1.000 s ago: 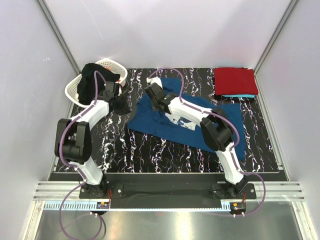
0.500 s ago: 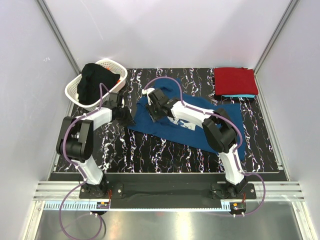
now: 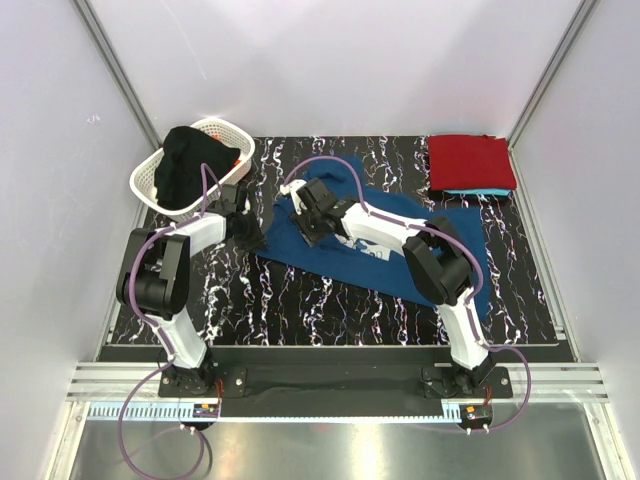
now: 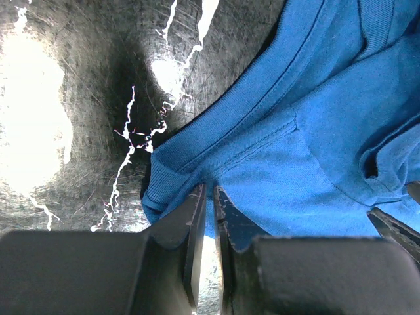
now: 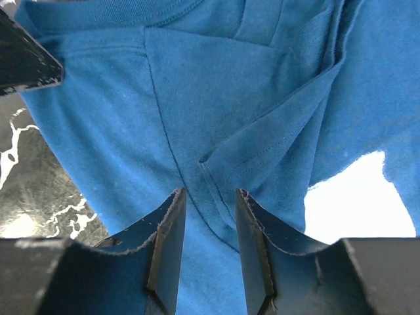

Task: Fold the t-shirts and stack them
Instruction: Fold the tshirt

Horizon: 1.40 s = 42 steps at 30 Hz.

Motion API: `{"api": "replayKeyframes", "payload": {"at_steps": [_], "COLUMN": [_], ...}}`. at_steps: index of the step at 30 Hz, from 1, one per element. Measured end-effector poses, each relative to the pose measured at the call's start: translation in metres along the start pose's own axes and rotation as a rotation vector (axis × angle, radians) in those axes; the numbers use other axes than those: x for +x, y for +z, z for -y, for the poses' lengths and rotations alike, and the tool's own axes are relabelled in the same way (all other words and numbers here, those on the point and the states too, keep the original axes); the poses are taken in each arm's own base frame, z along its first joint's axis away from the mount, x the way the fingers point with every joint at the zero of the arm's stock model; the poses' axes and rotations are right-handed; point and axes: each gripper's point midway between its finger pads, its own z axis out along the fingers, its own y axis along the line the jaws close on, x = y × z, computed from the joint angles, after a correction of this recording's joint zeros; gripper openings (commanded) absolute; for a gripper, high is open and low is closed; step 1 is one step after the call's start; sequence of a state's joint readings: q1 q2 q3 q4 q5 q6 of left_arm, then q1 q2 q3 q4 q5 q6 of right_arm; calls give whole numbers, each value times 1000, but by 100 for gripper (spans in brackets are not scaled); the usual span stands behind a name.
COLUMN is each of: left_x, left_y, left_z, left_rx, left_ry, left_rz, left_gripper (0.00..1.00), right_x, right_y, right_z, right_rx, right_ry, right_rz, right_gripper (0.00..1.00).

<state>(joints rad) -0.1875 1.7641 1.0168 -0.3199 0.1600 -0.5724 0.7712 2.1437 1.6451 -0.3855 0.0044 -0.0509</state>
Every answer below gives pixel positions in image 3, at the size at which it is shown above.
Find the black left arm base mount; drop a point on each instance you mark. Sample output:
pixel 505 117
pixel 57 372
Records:
pixel 211 379

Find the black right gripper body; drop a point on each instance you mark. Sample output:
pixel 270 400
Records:
pixel 317 217

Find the aluminium frame rail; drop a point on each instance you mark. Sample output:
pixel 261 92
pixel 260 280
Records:
pixel 540 382

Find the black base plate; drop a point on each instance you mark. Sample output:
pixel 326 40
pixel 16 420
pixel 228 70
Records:
pixel 296 406

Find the red folded t shirt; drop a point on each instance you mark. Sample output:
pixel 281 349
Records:
pixel 469 162

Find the blue printed t shirt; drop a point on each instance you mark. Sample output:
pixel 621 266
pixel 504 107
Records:
pixel 373 260

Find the teal folded t shirt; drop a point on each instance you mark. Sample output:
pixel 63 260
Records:
pixel 482 191

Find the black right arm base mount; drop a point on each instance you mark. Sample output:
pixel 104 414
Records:
pixel 452 381

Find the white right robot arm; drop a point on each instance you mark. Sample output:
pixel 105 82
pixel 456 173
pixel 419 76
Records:
pixel 443 270

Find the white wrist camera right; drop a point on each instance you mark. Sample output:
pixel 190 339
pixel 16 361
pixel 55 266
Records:
pixel 291 190

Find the orange t shirt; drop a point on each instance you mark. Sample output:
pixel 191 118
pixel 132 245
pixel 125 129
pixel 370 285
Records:
pixel 224 156

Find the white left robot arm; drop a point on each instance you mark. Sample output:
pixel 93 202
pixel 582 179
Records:
pixel 154 278

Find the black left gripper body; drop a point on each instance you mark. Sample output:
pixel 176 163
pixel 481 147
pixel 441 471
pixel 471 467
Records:
pixel 247 222

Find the white plastic laundry basket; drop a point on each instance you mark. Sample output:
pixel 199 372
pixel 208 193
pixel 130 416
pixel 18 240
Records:
pixel 141 181

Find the black t shirt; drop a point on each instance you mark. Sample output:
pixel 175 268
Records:
pixel 177 178

